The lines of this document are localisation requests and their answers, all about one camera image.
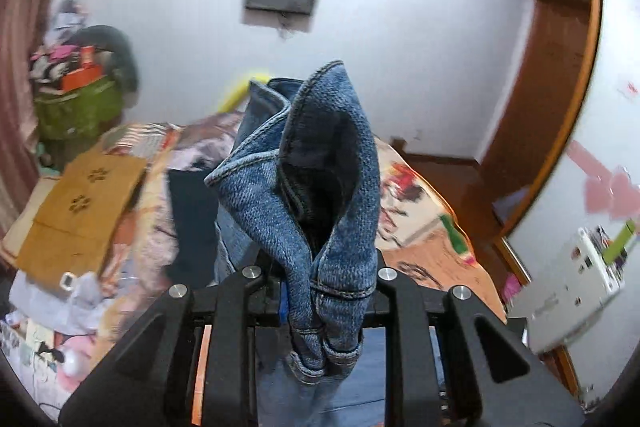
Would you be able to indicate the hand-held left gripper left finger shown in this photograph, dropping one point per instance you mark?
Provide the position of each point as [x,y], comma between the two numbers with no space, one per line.
[235,307]

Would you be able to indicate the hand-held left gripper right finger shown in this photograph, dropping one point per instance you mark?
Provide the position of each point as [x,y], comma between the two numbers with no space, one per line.
[405,317]

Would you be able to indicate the blue jeans pants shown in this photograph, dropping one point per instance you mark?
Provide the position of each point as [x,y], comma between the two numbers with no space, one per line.
[325,132]

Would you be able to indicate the dark folded cloth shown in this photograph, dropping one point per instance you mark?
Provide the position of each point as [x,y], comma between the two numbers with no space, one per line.
[192,227]

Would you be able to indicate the pink floor item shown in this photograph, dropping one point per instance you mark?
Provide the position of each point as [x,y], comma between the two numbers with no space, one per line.
[511,291]

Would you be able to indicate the white box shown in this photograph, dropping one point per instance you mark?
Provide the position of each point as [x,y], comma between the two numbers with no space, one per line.
[570,292]

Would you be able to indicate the wooden lap desk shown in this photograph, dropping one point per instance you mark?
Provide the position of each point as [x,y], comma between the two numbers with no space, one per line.
[75,217]

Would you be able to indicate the white paper clutter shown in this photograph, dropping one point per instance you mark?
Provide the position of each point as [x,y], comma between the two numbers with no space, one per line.
[45,322]

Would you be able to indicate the beige bedside table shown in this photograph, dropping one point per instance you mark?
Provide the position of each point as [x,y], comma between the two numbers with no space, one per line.
[25,217]

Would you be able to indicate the pink heart stickers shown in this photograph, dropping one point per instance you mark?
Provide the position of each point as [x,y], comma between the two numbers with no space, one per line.
[605,187]

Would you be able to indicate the green storage bag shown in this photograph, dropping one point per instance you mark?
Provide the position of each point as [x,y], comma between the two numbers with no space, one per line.
[80,112]

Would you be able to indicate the grey plush pillow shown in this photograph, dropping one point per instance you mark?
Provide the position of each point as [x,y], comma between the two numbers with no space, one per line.
[122,57]

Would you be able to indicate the large orange box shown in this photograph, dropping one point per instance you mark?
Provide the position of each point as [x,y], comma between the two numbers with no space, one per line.
[82,78]

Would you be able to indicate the small orange box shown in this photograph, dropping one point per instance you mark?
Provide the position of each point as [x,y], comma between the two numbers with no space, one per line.
[88,56]

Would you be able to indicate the pile of clothes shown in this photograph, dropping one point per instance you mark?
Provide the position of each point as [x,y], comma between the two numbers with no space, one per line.
[55,42]

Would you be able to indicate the striped curtain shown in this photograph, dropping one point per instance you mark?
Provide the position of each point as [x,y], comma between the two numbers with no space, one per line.
[25,32]

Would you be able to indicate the white wardrobe door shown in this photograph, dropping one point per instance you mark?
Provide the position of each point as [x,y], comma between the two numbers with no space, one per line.
[615,32]

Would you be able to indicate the wooden bed post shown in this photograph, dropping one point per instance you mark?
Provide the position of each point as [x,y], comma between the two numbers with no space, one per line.
[397,145]

